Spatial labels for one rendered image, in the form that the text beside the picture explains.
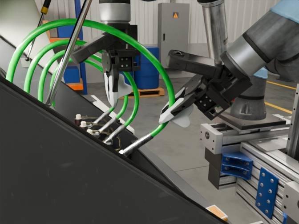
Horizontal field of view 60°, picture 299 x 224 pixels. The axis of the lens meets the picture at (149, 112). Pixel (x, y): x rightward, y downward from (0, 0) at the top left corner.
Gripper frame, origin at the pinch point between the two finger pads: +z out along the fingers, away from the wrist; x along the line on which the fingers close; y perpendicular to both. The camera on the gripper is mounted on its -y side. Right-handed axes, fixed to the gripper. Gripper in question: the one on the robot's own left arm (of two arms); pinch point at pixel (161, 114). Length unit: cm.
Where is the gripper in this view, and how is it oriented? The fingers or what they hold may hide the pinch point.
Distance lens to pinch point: 61.3
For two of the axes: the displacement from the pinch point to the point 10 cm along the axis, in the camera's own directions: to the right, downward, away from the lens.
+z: -6.6, 5.9, 4.7
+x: 1.5, -5.1, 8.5
